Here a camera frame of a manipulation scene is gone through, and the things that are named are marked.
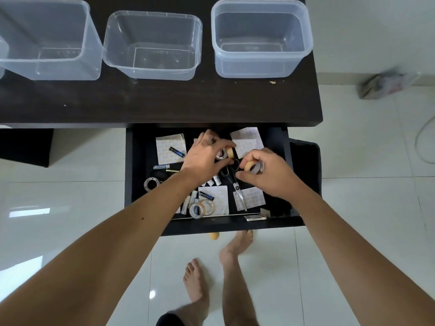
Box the person's left hand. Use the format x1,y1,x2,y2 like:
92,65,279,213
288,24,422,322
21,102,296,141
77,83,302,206
180,129,237,187

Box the person's right hand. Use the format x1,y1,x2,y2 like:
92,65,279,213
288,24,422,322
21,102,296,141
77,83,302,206
235,147,300,201

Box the beige grey tape roll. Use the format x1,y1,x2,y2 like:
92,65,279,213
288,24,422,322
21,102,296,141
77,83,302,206
244,160,264,175

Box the person's right forearm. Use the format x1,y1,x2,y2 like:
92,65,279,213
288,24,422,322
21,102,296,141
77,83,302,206
288,181,435,326

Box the person's left forearm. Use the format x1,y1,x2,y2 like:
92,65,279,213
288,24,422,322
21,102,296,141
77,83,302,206
0,170,202,326

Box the white dotted sticker sheet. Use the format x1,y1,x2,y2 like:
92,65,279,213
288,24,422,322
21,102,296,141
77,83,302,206
233,187,266,211
198,186,229,216
230,127,264,159
156,134,187,165

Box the pale beige tape roll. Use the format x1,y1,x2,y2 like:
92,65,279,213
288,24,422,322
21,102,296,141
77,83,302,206
199,199,216,216

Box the black desk drawer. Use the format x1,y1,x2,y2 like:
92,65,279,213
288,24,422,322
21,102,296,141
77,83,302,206
125,124,322,237

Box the person's right leg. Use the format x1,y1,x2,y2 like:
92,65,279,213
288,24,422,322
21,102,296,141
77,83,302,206
219,230,259,326

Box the person's leg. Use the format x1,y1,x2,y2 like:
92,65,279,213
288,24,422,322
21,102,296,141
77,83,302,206
170,259,210,326
219,230,259,326

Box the thick-rimmed clear plastic container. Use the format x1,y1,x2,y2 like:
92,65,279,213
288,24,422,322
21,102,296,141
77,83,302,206
211,0,313,79

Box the shallow clear plastic container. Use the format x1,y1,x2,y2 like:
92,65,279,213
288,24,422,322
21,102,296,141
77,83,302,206
103,11,203,81

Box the person's left leg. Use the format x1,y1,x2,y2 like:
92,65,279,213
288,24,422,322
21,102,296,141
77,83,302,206
170,259,210,326

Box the black shorts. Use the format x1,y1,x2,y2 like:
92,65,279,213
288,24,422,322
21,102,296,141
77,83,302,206
156,313,185,326

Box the printed cardboard box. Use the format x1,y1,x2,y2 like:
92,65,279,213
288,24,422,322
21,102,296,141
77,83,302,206
358,69,422,100

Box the black desk side panel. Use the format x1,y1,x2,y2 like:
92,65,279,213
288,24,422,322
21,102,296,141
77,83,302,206
0,129,54,168

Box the large clear plastic container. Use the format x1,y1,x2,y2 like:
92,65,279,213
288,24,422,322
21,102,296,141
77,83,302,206
0,0,103,81

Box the black handled scissors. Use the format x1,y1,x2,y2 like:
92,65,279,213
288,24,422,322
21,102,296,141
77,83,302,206
220,165,247,212

